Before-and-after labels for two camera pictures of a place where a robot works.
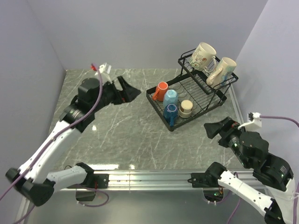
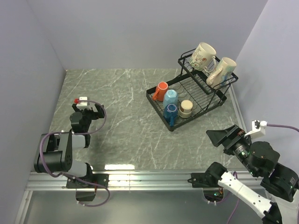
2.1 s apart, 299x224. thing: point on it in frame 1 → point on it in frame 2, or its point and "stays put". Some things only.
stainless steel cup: [185, 109] stays put
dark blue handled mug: [170, 112] stays put
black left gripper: [129, 94] → [99, 114]
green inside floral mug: [203, 57] stays put
